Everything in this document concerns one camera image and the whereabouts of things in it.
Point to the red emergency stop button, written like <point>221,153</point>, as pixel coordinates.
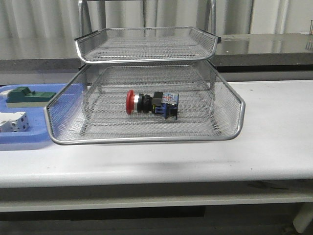
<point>161,104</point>

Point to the silver mesh tray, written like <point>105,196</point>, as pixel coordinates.
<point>146,44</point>
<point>91,108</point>

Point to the grey stone counter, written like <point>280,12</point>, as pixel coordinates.
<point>261,52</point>

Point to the blue plastic tray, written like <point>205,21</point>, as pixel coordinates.
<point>24,137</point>

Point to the green terminal block module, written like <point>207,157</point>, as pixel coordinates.
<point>23,97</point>

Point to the white circuit breaker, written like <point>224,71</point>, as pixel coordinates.
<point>14,122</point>

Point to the silver rack frame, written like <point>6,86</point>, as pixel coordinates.
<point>85,24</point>

